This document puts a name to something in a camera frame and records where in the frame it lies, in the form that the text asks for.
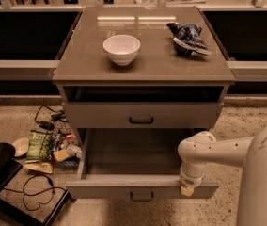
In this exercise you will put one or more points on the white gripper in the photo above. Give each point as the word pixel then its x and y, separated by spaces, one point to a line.
pixel 191 180

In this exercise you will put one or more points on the grey drawer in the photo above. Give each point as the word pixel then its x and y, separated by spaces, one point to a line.
pixel 133 164
pixel 142 115

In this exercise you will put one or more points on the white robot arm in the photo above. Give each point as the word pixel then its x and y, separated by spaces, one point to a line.
pixel 249 153

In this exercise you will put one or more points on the grey drawer cabinet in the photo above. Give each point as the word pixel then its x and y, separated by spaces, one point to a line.
pixel 159 74

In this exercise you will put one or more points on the grey top drawer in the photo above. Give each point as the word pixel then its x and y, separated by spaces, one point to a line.
pixel 142 115

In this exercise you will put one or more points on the yellow sponge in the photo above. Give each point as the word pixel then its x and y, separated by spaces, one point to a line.
pixel 61 155

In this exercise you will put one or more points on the blue can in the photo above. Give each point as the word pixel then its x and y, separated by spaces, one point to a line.
pixel 56 143

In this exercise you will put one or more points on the yellow snack bag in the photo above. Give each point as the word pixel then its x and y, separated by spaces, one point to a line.
pixel 43 167

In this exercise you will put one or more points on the blue chip bag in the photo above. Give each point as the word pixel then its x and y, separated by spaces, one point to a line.
pixel 187 40

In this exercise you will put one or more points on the green chip bag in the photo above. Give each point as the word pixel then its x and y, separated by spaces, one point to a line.
pixel 39 146

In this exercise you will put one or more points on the white bowl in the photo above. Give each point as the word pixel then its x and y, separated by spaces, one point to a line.
pixel 122 49

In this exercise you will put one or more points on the white plate on floor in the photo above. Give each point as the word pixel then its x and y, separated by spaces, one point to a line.
pixel 21 146

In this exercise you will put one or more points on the black chair base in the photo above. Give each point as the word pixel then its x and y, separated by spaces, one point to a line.
pixel 8 170

